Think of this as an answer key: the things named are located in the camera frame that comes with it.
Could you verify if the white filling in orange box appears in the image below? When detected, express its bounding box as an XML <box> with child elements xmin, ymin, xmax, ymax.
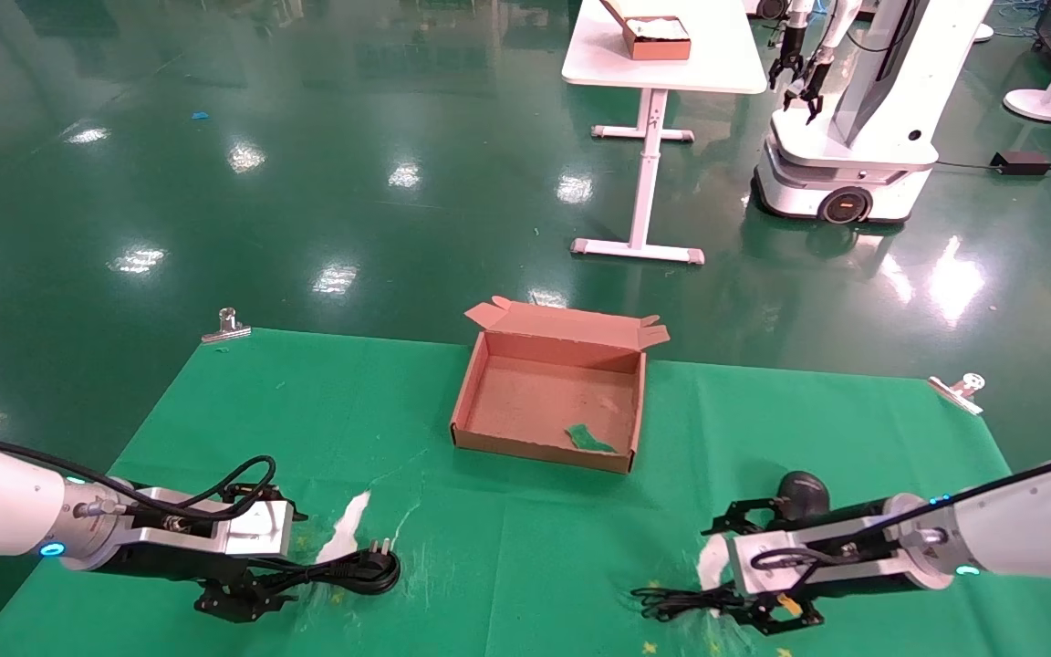
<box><xmin>626</xmin><ymin>16</ymin><xmax>689</xmax><ymax>42</ymax></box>

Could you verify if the black power adapter with cable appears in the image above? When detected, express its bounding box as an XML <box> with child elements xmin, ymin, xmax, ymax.
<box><xmin>934</xmin><ymin>151</ymin><xmax>1051</xmax><ymax>179</ymax></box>

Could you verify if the white table with white legs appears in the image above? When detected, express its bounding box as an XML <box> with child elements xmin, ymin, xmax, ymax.
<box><xmin>561</xmin><ymin>0</ymin><xmax>769</xmax><ymax>266</ymax></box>

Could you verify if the black power cable with plug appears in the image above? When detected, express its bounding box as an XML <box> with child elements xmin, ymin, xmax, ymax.
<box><xmin>243</xmin><ymin>537</ymin><xmax>402</xmax><ymax>597</ymax></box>

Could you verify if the white wheeled robot body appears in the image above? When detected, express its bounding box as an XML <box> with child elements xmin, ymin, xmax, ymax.
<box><xmin>752</xmin><ymin>0</ymin><xmax>997</xmax><ymax>226</ymax></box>

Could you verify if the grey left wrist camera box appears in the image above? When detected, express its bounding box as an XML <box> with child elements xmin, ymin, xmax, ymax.
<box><xmin>215</xmin><ymin>499</ymin><xmax>297</xmax><ymax>559</ymax></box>

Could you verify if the blue cable bundle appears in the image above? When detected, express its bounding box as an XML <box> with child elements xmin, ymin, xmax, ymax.
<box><xmin>991</xmin><ymin>0</ymin><xmax>1048</xmax><ymax>37</ymax></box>

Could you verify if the black computer mouse with cable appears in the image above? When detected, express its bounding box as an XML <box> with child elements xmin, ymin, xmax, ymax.
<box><xmin>630</xmin><ymin>470</ymin><xmax>833</xmax><ymax>624</ymax></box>

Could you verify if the silver metal binder clip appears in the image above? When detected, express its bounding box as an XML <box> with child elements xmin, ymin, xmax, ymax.
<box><xmin>926</xmin><ymin>372</ymin><xmax>986</xmax><ymax>417</ymax></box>
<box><xmin>201</xmin><ymin>308</ymin><xmax>254</xmax><ymax>346</ymax></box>

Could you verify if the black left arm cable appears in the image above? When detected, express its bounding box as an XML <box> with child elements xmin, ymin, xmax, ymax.
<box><xmin>0</xmin><ymin>433</ymin><xmax>277</xmax><ymax>524</ymax></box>

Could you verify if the green table cloth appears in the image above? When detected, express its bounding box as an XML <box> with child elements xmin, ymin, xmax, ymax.
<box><xmin>0</xmin><ymin>327</ymin><xmax>1051</xmax><ymax>657</ymax></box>

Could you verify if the small orange cardboard box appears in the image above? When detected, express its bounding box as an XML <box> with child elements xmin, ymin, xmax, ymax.
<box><xmin>598</xmin><ymin>0</ymin><xmax>692</xmax><ymax>62</ymax></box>

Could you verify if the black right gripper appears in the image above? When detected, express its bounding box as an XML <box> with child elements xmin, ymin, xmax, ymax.
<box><xmin>702</xmin><ymin>495</ymin><xmax>902</xmax><ymax>637</ymax></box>

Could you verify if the black gripper of wheeled robot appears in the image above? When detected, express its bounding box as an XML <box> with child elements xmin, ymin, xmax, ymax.
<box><xmin>783</xmin><ymin>50</ymin><xmax>836</xmax><ymax>126</ymax></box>
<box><xmin>767</xmin><ymin>27</ymin><xmax>806</xmax><ymax>93</ymax></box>

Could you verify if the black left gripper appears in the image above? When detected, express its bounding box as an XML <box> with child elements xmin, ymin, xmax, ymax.
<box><xmin>99</xmin><ymin>482</ymin><xmax>309</xmax><ymax>625</ymax></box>

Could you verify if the open brown cardboard box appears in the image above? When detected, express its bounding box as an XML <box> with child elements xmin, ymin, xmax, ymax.
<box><xmin>450</xmin><ymin>297</ymin><xmax>671</xmax><ymax>475</ymax></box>

